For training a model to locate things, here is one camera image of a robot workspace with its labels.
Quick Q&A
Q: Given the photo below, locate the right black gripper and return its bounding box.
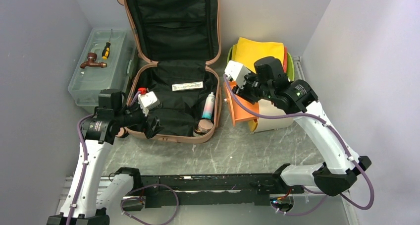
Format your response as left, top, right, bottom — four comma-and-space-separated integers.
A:
232, 68, 274, 104

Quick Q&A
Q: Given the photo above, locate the cream appliance with orange rim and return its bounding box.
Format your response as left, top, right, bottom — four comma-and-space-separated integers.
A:
223, 84, 293, 133

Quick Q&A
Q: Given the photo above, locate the yellow cloth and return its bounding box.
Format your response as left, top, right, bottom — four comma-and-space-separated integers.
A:
231, 37, 287, 72

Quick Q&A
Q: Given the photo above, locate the green plastic tray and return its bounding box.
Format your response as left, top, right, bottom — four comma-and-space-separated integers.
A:
226, 44, 295, 80

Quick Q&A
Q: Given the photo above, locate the red printed package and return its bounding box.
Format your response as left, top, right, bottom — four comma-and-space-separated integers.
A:
282, 45, 288, 73

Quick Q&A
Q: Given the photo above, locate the pink blue spray bottle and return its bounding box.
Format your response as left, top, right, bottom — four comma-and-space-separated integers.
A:
202, 92, 215, 119

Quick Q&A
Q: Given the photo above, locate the white cosmetic box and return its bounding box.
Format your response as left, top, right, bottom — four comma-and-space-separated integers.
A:
171, 81, 204, 92

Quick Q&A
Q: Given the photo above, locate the pink hard-shell suitcase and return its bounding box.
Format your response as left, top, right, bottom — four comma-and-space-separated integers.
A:
117, 0, 221, 144

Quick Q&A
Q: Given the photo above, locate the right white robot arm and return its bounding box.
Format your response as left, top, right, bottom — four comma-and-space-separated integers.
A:
225, 56, 371, 196

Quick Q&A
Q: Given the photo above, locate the pink hexagonal lid jar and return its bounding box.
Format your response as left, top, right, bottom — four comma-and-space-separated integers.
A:
194, 119, 213, 136

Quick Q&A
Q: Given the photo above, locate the translucent plastic toolbox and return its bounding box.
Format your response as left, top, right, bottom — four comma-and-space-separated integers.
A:
68, 28, 138, 113

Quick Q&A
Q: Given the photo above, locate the yellow black screwdriver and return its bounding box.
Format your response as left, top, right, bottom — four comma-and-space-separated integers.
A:
102, 29, 113, 60

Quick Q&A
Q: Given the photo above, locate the brown brass faucet valve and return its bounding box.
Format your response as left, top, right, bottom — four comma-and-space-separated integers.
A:
80, 52, 107, 69

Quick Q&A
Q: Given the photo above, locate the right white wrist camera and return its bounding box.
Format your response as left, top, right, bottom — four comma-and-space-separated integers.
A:
224, 60, 251, 89

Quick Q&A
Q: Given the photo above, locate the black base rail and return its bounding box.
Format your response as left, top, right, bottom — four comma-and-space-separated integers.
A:
128, 173, 304, 208

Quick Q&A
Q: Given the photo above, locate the aluminium frame profile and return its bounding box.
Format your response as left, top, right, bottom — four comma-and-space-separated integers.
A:
47, 176, 114, 225

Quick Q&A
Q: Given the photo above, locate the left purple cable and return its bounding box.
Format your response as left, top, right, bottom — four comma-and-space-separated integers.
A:
65, 92, 180, 225

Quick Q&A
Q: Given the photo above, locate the purple cable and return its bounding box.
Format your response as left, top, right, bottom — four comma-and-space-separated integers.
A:
65, 92, 180, 225
223, 74, 375, 217

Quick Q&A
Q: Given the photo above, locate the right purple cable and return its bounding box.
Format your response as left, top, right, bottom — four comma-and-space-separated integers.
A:
223, 74, 375, 217

